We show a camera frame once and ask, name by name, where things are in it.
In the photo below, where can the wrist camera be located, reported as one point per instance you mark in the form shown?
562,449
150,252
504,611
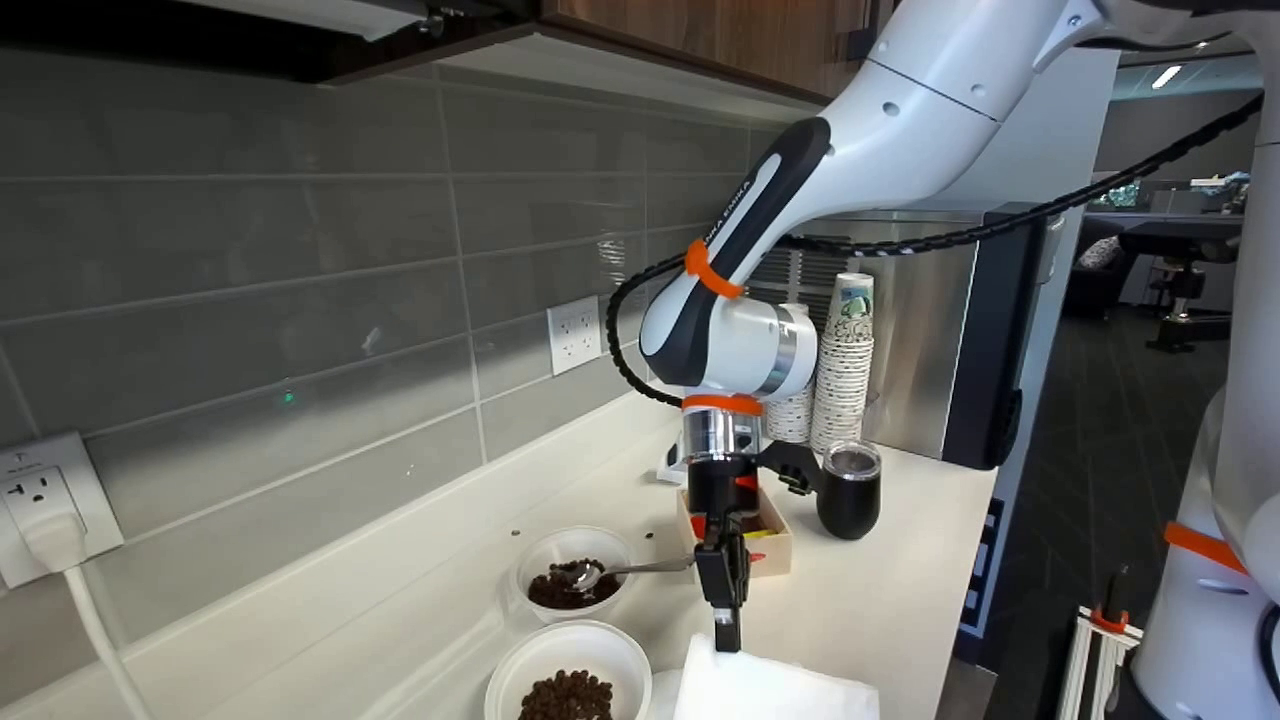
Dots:
792,466

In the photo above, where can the short stack of paper cups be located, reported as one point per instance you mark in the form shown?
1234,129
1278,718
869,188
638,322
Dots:
792,415

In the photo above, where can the metal spoon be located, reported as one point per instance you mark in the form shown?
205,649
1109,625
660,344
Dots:
590,573

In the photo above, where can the black tumbler cup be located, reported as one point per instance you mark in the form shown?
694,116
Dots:
848,500

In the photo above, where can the white folded wipe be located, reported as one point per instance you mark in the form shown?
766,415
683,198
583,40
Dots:
770,690

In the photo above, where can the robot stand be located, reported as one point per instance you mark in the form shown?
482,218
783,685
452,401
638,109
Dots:
1090,660

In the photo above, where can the ceiling light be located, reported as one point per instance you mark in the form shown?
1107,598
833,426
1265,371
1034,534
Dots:
1166,77

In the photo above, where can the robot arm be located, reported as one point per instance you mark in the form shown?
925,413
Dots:
930,110

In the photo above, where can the stainless steel appliance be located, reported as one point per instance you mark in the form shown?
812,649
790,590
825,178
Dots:
930,340

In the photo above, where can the wooden wall cabinet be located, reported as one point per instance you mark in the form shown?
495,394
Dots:
720,35

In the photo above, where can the tall stack of paper cups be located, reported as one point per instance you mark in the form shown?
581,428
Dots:
845,370

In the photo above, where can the heap of brown cereal balls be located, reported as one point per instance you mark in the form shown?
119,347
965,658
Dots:
566,697
550,592

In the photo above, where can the black table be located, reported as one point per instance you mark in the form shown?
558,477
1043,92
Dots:
1185,245

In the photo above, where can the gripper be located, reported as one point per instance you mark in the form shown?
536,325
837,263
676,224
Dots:
722,485

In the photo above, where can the small cardboard box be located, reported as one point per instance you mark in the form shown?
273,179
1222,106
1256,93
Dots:
775,555

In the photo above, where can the white bowl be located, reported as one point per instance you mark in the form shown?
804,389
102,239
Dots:
560,545
570,650

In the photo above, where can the white wall socket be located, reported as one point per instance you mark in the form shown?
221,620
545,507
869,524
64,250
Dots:
75,475
574,335

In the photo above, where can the row of packets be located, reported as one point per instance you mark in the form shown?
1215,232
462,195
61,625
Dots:
760,533

